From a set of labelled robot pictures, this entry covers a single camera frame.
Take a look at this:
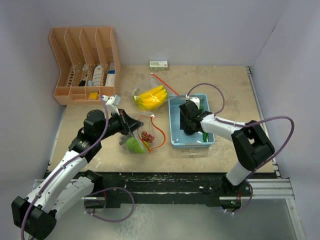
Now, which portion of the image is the light blue plastic basket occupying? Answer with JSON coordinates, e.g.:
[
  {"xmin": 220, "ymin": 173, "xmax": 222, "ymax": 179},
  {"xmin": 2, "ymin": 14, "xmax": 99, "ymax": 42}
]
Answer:
[{"xmin": 168, "ymin": 95, "xmax": 215, "ymax": 149}]

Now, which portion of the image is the white bottle in organizer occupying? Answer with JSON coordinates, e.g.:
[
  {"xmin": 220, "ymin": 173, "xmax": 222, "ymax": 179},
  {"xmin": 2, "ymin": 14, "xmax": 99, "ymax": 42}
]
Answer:
[{"xmin": 92, "ymin": 65, "xmax": 103, "ymax": 87}]

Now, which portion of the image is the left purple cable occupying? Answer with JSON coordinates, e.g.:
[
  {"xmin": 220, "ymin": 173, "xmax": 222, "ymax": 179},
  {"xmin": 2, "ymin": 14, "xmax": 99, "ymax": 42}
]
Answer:
[{"xmin": 20, "ymin": 94, "xmax": 110, "ymax": 240}]

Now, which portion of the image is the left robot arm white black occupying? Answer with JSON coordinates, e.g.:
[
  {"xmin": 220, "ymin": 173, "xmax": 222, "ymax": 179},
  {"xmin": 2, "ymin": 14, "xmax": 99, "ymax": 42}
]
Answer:
[{"xmin": 11, "ymin": 109, "xmax": 143, "ymax": 240}]

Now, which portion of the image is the white blue item in organizer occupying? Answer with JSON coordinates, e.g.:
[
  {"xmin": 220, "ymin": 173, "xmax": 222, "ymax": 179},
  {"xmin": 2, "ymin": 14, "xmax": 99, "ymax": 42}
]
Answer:
[{"xmin": 104, "ymin": 62, "xmax": 116, "ymax": 87}]

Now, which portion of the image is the green cucumber toy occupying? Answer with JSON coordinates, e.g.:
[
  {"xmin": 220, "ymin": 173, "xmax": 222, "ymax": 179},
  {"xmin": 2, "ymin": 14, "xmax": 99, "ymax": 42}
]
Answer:
[{"xmin": 199, "ymin": 98, "xmax": 208, "ymax": 143}]

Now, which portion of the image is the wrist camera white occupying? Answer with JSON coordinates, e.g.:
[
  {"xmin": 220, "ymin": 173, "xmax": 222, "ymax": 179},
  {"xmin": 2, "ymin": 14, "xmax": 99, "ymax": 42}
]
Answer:
[
  {"xmin": 100, "ymin": 95, "xmax": 121, "ymax": 115},
  {"xmin": 185, "ymin": 95, "xmax": 201, "ymax": 109}
]

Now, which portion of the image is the green apple toy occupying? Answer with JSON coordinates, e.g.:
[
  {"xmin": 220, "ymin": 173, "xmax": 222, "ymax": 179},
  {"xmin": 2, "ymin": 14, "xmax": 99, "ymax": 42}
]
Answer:
[{"xmin": 142, "ymin": 140, "xmax": 150, "ymax": 149}]

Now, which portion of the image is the red grapes bunch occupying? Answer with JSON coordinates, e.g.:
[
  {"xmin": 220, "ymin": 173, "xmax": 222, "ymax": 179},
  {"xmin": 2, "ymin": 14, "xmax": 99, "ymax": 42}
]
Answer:
[{"xmin": 141, "ymin": 131, "xmax": 155, "ymax": 143}]

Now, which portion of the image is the clear zip bag orange zipper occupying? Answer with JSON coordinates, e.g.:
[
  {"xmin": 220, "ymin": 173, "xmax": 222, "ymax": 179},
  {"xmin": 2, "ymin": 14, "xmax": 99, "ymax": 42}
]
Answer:
[{"xmin": 132, "ymin": 73, "xmax": 180, "ymax": 112}]

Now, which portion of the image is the orange desk file organizer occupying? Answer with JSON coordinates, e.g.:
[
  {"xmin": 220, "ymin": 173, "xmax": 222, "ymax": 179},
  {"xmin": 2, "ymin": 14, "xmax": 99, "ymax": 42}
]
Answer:
[{"xmin": 49, "ymin": 26, "xmax": 122, "ymax": 106}]

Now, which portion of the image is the small white green box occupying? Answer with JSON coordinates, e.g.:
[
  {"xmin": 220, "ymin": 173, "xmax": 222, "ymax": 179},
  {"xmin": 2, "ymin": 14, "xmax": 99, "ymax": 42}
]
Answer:
[{"xmin": 149, "ymin": 60, "xmax": 168, "ymax": 71}]

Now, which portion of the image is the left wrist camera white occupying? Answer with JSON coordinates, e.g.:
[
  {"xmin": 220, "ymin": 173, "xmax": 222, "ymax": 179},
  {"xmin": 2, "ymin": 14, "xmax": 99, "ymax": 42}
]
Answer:
[{"xmin": 100, "ymin": 95, "xmax": 121, "ymax": 115}]

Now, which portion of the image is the purple cable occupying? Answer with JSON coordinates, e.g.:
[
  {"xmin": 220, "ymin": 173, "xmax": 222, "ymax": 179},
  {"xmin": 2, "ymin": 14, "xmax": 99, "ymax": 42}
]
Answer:
[
  {"xmin": 186, "ymin": 82, "xmax": 295, "ymax": 216},
  {"xmin": 20, "ymin": 94, "xmax": 110, "ymax": 240}
]

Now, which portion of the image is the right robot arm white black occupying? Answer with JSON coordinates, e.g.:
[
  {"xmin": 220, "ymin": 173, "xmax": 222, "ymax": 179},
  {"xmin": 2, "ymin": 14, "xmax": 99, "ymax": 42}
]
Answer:
[{"xmin": 179, "ymin": 100, "xmax": 275, "ymax": 196}]

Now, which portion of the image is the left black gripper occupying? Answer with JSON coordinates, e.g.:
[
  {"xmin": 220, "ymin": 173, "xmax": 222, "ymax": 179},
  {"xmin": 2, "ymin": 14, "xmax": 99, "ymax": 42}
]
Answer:
[{"xmin": 96, "ymin": 108, "xmax": 143, "ymax": 141}]

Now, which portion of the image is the green cabbage toy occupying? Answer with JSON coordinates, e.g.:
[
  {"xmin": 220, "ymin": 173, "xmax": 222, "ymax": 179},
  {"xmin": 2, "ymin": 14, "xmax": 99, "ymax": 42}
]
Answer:
[{"xmin": 125, "ymin": 137, "xmax": 145, "ymax": 154}]

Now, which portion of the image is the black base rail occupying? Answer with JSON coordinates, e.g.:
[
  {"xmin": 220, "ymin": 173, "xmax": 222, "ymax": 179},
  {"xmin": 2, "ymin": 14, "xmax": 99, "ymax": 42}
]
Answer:
[{"xmin": 32, "ymin": 171, "xmax": 276, "ymax": 208}]

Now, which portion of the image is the yellow item in organizer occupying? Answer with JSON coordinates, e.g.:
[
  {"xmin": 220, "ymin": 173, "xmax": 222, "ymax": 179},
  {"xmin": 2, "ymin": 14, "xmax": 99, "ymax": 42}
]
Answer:
[{"xmin": 89, "ymin": 92, "xmax": 99, "ymax": 100}]

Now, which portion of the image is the yellow banana bunch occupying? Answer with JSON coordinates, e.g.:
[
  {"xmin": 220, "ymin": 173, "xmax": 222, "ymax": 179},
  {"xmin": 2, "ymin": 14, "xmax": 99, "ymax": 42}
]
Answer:
[{"xmin": 133, "ymin": 85, "xmax": 168, "ymax": 111}]

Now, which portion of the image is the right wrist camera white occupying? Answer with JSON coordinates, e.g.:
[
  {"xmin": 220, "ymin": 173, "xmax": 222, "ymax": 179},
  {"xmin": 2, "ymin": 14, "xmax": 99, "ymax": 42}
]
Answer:
[{"xmin": 185, "ymin": 95, "xmax": 201, "ymax": 109}]

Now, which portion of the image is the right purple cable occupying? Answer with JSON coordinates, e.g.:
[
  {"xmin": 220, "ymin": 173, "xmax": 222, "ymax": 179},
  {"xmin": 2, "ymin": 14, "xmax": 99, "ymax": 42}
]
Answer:
[{"xmin": 186, "ymin": 82, "xmax": 295, "ymax": 216}]

